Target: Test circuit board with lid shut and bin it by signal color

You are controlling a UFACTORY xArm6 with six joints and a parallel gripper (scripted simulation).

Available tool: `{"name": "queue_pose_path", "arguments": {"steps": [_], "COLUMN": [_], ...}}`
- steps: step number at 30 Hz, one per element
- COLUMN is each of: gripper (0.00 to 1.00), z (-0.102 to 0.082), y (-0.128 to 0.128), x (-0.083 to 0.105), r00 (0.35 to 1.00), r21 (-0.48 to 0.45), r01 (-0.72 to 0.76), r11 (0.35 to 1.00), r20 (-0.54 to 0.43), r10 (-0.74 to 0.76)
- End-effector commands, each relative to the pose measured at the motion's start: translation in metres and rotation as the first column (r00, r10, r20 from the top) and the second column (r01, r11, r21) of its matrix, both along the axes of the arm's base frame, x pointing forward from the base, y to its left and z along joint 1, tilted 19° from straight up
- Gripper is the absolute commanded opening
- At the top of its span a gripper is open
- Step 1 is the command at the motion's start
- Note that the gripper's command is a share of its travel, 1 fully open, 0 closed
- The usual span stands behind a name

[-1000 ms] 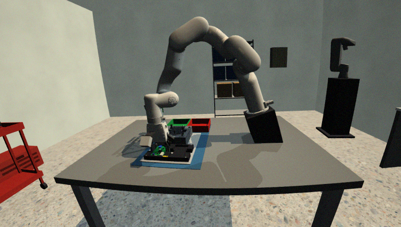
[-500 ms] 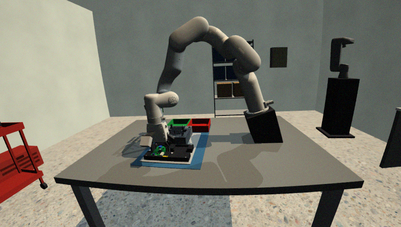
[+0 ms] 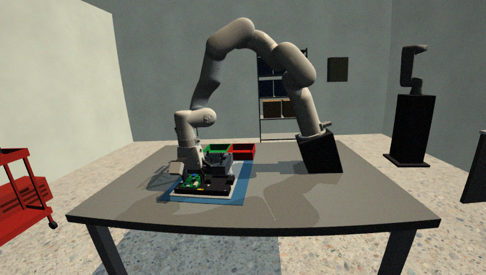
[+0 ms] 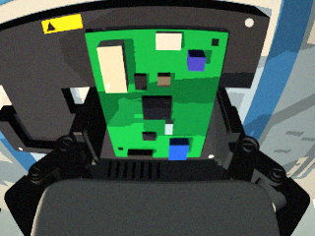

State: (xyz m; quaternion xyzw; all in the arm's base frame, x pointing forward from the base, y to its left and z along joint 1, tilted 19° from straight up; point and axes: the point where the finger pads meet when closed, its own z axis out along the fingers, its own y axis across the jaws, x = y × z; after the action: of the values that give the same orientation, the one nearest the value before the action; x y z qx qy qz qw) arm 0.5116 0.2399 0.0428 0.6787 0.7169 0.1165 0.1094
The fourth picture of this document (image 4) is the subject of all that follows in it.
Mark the green circuit board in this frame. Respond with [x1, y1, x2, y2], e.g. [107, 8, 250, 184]
[85, 29, 228, 160]

